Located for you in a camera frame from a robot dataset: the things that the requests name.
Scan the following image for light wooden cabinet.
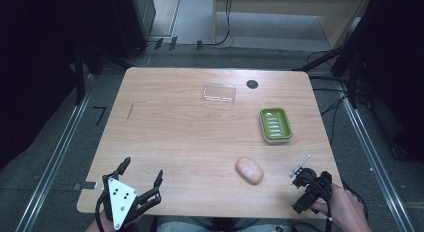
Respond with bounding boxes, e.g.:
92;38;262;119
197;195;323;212
211;0;372;49

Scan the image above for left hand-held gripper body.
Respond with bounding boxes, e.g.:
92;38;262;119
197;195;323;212
101;173;163;232

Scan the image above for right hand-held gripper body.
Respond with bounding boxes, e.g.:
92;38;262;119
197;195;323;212
289;154;334;216

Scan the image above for metal floor rail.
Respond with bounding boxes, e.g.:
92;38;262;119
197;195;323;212
338;86;417;232
14;73;98;232

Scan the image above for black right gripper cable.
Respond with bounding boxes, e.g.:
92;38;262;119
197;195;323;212
323;188;335;232

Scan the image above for person's left hand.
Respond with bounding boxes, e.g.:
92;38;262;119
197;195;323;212
84;212;113;232

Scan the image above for black hanging cable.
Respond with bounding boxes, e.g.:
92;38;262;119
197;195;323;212
202;0;234;48

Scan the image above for dark cabinet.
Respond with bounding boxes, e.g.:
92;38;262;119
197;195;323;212
108;0;157;59

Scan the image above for person's right hand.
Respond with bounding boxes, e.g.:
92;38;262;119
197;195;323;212
311;183;373;232

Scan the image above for person's blue jeans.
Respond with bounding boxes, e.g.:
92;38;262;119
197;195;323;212
154;215;294;232

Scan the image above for black floor cable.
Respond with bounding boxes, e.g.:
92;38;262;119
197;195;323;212
312;86;349;147

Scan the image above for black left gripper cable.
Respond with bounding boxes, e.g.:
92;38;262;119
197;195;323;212
94;194;108;232

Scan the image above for clear plastic lid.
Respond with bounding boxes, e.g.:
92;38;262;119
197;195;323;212
201;81;237;106

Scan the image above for pink soap bar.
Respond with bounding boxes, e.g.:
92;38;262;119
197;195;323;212
234;157;265;186

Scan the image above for grey tape tab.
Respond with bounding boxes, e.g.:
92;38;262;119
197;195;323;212
73;180;99;192

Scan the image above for white floor cable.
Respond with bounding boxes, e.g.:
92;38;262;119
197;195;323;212
131;41;158;68

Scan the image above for green soap dish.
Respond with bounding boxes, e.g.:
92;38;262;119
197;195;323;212
258;107;294;145

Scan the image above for black metal stand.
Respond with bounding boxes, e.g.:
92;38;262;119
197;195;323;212
292;0;384;108
71;41;104;106

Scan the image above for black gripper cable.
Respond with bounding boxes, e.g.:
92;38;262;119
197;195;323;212
94;194;108;232
323;188;335;232

